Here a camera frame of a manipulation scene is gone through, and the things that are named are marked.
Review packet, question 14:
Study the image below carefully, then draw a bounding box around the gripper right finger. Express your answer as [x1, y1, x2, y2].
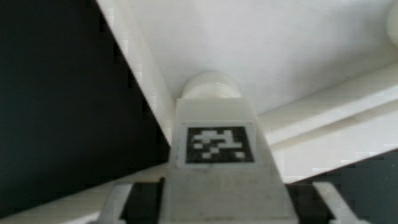
[287, 182, 372, 224]

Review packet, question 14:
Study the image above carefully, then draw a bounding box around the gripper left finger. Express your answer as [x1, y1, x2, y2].
[96, 178, 166, 224]

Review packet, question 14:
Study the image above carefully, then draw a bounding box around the white square tabletop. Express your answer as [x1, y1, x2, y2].
[95, 0, 398, 143]

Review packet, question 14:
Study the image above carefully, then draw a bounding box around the white U-shaped obstacle fence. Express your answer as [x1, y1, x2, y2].
[0, 63, 398, 224]

